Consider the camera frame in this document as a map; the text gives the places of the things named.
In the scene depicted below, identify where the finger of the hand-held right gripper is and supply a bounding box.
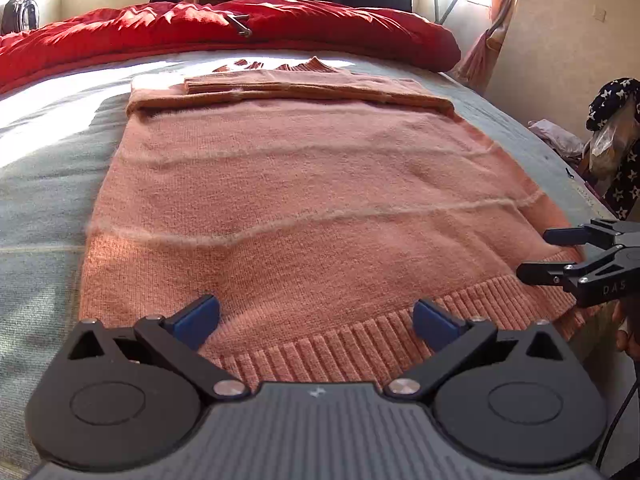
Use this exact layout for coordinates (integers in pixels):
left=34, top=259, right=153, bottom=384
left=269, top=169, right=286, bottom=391
left=516, top=246, right=628, bottom=286
left=542, top=219, right=640, bottom=250

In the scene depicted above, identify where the green checked bed sheet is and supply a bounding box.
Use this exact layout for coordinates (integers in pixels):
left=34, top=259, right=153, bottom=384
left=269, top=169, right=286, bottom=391
left=0, top=50, right=621, bottom=480

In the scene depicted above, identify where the white crumpled cloth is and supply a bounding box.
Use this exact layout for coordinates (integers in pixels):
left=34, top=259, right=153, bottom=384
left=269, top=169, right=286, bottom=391
left=527, top=119, right=586, bottom=158

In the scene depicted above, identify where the star-patterned dark cloth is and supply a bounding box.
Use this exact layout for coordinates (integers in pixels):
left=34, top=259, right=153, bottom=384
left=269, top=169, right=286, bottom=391
left=590, top=110, right=638, bottom=181

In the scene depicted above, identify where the metal crank handle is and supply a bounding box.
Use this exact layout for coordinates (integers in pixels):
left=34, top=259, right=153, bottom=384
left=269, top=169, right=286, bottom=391
left=225, top=12, right=252, bottom=37

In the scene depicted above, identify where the black cable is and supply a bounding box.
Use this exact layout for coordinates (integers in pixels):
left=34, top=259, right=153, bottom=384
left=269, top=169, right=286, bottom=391
left=597, top=380, right=640, bottom=480

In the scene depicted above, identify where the red quilt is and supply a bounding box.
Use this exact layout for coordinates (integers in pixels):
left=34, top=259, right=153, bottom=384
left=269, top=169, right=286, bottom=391
left=0, top=0, right=462, bottom=96

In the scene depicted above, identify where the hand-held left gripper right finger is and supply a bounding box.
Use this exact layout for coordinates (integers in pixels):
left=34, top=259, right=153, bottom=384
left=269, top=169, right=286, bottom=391
left=382, top=297, right=563, bottom=403

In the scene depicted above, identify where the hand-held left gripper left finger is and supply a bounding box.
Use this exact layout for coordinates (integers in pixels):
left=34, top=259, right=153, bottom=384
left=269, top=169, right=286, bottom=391
left=67, top=294, right=251, bottom=403

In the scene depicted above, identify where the grey backpack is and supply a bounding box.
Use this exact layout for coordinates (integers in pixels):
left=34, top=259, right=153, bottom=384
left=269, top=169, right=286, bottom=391
left=0, top=0, right=41, bottom=36

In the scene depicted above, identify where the pink curtain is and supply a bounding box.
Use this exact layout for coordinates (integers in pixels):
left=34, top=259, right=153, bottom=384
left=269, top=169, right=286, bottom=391
left=452, top=0, right=526, bottom=93

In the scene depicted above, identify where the person's right hand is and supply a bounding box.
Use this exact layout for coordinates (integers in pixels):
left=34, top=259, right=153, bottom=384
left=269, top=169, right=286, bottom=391
left=614, top=296, right=640, bottom=356

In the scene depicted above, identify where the orange striped knit sweater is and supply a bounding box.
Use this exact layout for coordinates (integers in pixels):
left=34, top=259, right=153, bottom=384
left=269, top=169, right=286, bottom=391
left=77, top=56, right=601, bottom=391

